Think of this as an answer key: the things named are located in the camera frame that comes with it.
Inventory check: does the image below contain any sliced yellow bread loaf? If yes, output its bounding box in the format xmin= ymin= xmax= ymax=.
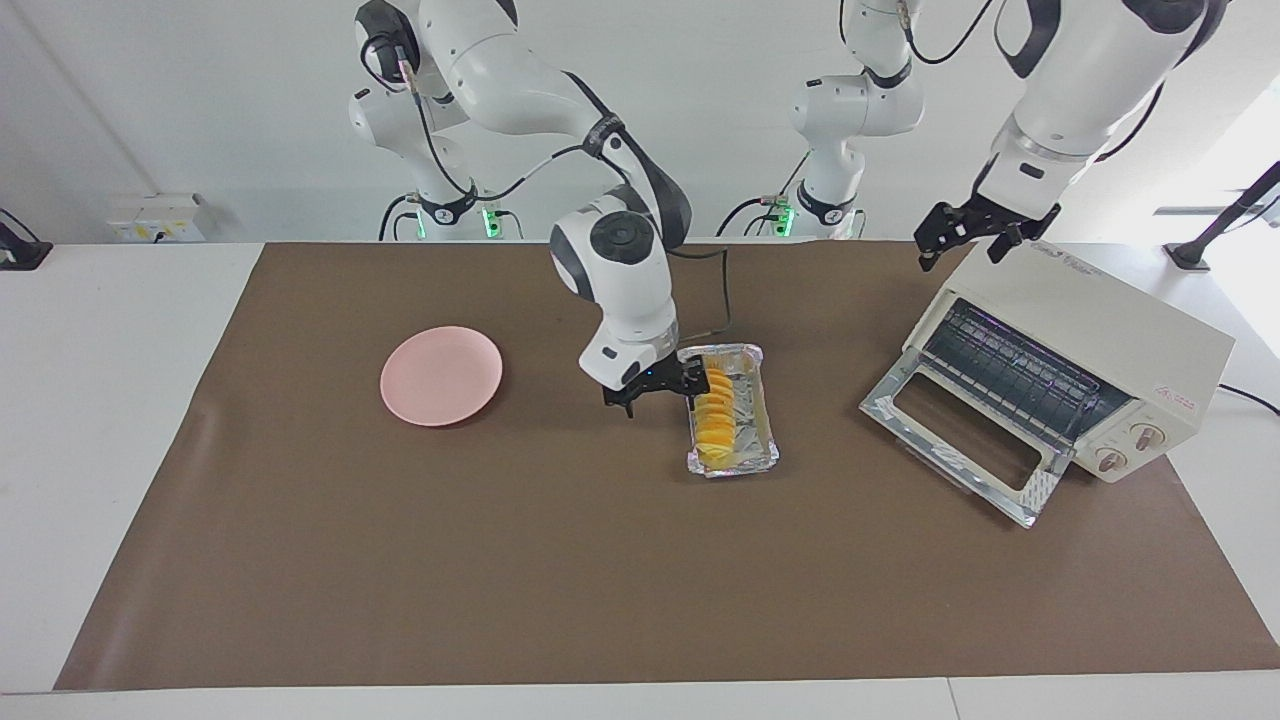
xmin=695 ymin=367 xmax=739 ymax=469

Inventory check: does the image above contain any aluminium foil tray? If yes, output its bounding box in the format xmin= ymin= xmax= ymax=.
xmin=677 ymin=343 xmax=780 ymax=478

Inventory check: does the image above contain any metal oven rack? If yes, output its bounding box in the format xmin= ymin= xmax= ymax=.
xmin=920 ymin=298 xmax=1133 ymax=443

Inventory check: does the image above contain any cream toaster oven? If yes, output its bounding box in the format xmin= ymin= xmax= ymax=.
xmin=903 ymin=240 xmax=1237 ymax=485

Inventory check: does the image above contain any glass oven door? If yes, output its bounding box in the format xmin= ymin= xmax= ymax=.
xmin=858 ymin=350 xmax=1076 ymax=529

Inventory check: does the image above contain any brown table mat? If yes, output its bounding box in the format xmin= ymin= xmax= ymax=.
xmin=55 ymin=240 xmax=1280 ymax=691

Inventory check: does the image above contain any pink round plate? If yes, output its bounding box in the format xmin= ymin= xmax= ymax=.
xmin=380 ymin=326 xmax=504 ymax=428

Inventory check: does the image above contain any black table clamp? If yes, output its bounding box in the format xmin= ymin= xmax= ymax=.
xmin=0 ymin=208 xmax=53 ymax=271

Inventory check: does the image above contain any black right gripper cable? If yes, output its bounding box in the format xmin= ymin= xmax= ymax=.
xmin=365 ymin=35 xmax=733 ymax=341

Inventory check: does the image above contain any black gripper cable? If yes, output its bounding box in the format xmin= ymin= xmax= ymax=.
xmin=365 ymin=35 xmax=733 ymax=341
xmin=900 ymin=0 xmax=996 ymax=67

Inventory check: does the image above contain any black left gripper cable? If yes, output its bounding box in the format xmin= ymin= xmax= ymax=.
xmin=900 ymin=0 xmax=996 ymax=67

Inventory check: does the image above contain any black arm base cable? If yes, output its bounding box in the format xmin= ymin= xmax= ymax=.
xmin=715 ymin=150 xmax=811 ymax=238
xmin=378 ymin=193 xmax=426 ymax=241

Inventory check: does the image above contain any black camera stand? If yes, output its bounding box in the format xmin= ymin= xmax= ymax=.
xmin=1165 ymin=160 xmax=1280 ymax=273

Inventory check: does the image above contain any black oven power cord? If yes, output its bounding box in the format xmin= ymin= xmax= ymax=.
xmin=1218 ymin=384 xmax=1280 ymax=417

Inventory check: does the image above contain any white wall socket box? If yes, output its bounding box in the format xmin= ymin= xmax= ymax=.
xmin=108 ymin=195 xmax=206 ymax=244

